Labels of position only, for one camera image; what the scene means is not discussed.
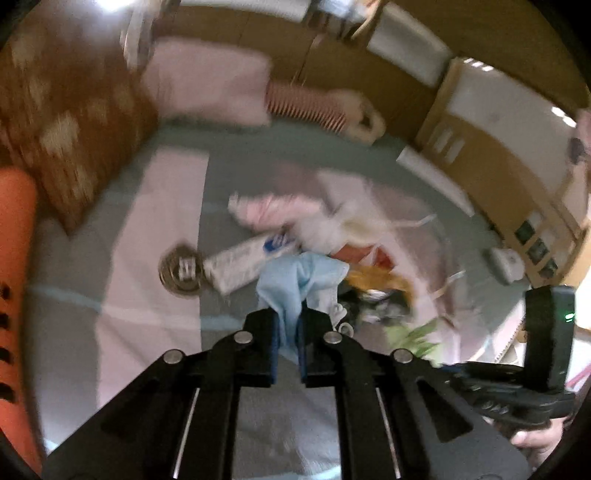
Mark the light blue face mask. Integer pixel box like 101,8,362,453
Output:
256,252,349,364

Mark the yellow snack bag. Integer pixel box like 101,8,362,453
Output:
346,265,415,302

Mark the white device on bed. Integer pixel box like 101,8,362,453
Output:
484,247,526,285

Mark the silver foil wrapper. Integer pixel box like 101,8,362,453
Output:
339,289,411,326

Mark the red cigarette box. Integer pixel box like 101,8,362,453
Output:
331,244,396,271

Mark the orange carrot plush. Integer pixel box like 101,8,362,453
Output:
1,167,42,479

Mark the brown floral cushion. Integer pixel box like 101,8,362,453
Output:
1,14,158,233

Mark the green bed sheet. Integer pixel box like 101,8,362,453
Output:
27,122,526,373

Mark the pink crumpled cloth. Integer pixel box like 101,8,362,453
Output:
228,193,325,232

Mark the pink pillow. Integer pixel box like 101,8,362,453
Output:
142,37,273,128

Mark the person's right hand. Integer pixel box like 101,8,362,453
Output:
510,418,565,469

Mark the striped plush doll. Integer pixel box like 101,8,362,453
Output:
266,81,387,145

